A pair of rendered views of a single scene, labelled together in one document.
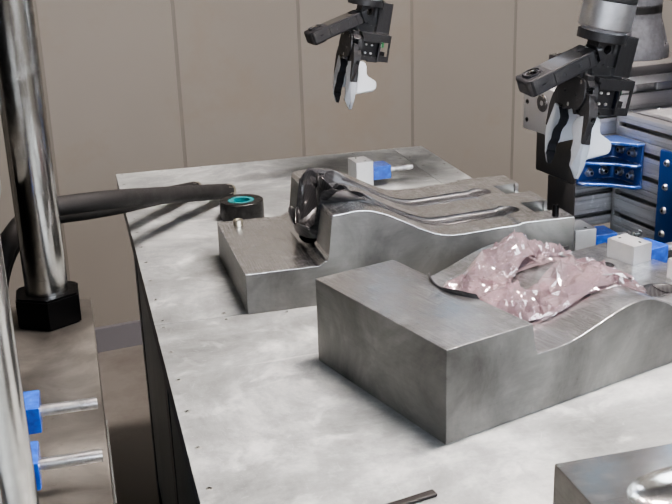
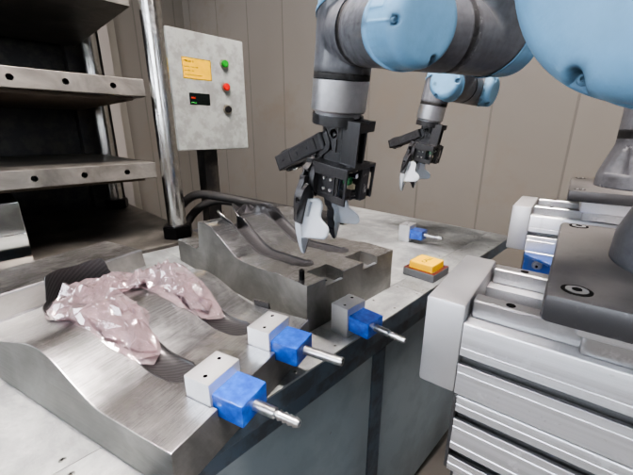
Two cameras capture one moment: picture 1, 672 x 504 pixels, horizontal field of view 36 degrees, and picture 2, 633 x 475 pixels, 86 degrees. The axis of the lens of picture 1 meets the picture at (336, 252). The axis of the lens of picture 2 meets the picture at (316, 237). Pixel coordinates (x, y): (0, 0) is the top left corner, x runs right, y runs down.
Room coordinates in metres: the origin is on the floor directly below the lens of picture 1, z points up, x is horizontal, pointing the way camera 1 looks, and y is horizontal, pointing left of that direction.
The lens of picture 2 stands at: (1.21, -0.80, 1.13)
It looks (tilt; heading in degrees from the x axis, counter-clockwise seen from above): 17 degrees down; 59
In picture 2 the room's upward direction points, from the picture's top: straight up
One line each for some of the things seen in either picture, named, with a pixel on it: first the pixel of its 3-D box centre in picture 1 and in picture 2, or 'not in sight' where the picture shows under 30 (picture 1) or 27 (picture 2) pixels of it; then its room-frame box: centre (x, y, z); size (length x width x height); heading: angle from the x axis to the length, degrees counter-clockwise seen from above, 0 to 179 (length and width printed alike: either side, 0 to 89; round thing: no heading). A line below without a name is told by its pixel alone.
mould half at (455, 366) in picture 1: (539, 306); (127, 319); (1.20, -0.25, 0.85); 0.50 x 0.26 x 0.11; 122
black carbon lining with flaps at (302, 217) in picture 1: (400, 194); (274, 229); (1.52, -0.10, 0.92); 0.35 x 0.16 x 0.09; 104
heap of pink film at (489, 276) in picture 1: (539, 272); (128, 293); (1.20, -0.25, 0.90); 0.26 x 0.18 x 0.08; 122
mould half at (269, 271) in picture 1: (388, 224); (274, 247); (1.52, -0.08, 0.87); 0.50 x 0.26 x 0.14; 104
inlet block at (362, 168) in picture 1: (382, 169); (421, 234); (2.02, -0.10, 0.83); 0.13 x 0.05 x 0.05; 109
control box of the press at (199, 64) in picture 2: not in sight; (214, 227); (1.56, 0.65, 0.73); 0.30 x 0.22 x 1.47; 14
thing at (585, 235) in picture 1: (604, 237); (370, 325); (1.54, -0.43, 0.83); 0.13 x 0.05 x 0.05; 105
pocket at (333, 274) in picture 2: (540, 217); (325, 280); (1.52, -0.32, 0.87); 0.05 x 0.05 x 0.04; 14
